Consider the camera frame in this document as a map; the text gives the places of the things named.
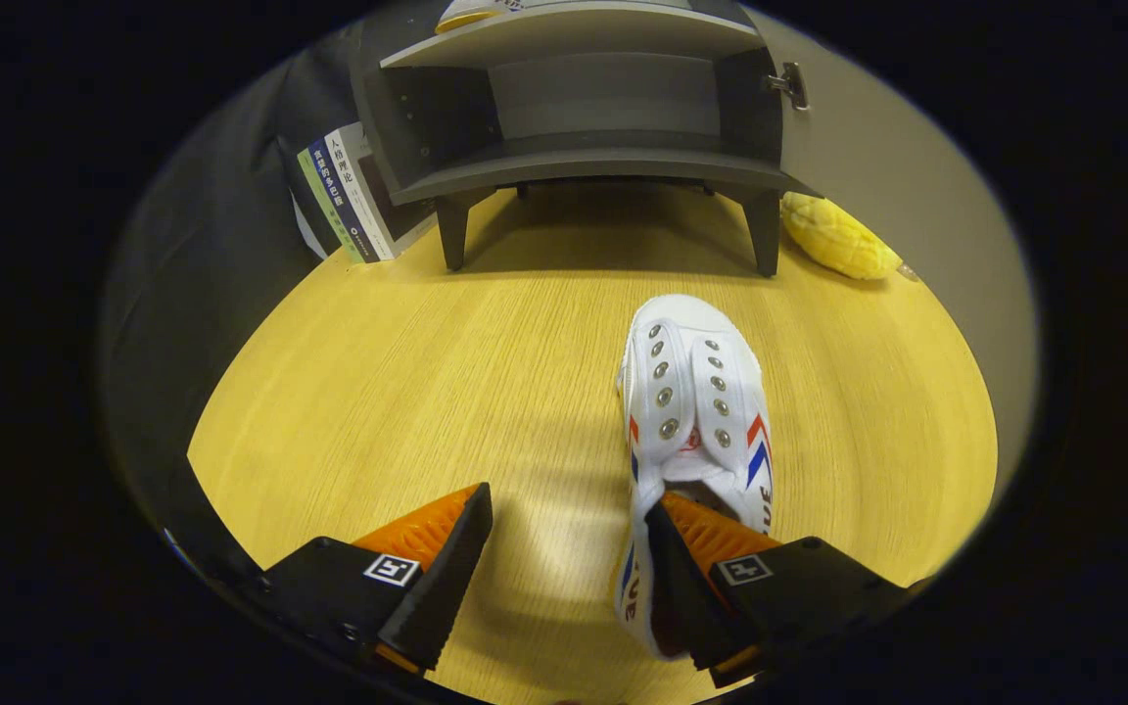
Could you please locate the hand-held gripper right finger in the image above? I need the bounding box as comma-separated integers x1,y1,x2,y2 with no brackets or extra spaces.
644,492,917,688

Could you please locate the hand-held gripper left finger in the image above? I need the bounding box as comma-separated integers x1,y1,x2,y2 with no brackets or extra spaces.
256,482,494,677

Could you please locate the metal door hinge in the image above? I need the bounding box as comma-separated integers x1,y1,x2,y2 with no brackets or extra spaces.
768,62,810,111

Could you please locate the black backdrop cloth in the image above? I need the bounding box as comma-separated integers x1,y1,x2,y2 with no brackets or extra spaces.
99,39,379,554

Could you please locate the white-spined book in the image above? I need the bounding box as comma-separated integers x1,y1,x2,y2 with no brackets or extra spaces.
324,122,438,258

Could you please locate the yellow bun plush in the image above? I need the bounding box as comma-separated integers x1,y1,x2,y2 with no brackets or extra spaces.
781,191,903,282

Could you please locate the blue-spined book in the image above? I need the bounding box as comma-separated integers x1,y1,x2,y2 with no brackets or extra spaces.
307,137,394,260

